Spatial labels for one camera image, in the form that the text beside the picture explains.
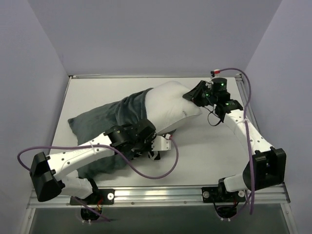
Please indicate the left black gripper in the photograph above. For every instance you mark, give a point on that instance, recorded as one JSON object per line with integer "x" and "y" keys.
{"x": 148, "y": 137}

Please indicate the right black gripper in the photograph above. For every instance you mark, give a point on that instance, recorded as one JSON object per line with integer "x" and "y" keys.
{"x": 198, "y": 92}

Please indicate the zebra pillowcase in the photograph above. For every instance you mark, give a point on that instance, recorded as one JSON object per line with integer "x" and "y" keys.
{"x": 92, "y": 123}

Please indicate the white pillow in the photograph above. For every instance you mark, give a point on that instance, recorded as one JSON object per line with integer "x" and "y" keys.
{"x": 166, "y": 108}

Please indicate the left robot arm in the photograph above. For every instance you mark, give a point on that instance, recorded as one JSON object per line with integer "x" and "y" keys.
{"x": 56, "y": 174}

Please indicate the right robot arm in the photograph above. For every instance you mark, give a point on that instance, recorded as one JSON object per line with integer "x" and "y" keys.
{"x": 266, "y": 166}

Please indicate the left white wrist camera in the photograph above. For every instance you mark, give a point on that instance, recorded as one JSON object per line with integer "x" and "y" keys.
{"x": 161, "y": 143}

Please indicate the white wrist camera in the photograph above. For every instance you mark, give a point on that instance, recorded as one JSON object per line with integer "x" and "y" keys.
{"x": 214, "y": 74}
{"x": 161, "y": 143}

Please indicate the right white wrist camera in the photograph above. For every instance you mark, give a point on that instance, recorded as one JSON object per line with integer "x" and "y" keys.
{"x": 214, "y": 74}

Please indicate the right aluminium rail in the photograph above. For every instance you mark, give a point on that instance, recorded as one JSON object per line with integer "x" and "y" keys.
{"x": 263, "y": 104}

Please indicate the aluminium rail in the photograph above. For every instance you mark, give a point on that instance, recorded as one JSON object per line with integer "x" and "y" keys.
{"x": 263, "y": 104}
{"x": 168, "y": 196}

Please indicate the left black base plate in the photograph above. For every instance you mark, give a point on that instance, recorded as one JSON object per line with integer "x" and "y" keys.
{"x": 96, "y": 196}

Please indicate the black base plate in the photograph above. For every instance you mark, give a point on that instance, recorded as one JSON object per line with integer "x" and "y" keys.
{"x": 96, "y": 196}
{"x": 220, "y": 195}

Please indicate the front aluminium rail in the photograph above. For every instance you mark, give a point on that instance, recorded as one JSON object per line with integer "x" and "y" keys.
{"x": 168, "y": 196}

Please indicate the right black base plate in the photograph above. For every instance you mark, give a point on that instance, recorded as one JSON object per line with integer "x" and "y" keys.
{"x": 220, "y": 195}

